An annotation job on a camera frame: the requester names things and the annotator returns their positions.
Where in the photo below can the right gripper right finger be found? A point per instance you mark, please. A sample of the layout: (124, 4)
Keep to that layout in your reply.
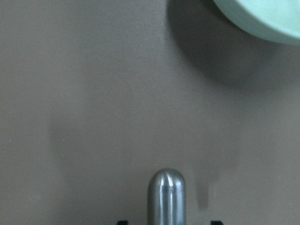
(216, 222)

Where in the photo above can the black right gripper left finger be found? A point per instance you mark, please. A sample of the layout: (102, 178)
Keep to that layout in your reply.
(122, 222)

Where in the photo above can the steel muddler black tip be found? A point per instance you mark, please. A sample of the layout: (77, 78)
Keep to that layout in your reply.
(166, 198)

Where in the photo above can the light green bowl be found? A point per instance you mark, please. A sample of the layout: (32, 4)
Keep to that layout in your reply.
(273, 20)

